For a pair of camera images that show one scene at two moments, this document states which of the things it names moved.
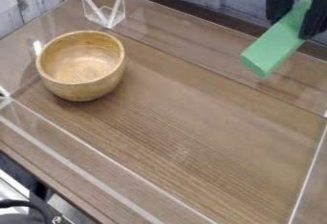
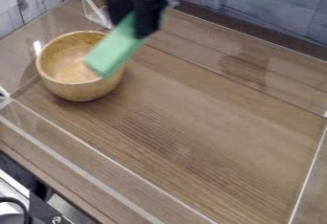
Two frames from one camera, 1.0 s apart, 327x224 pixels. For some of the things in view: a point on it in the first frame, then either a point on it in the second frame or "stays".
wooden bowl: x=78 y=64 stays
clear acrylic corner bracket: x=104 y=15 stays
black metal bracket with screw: x=42 y=213 stays
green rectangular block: x=280 y=41 -> x=115 y=49
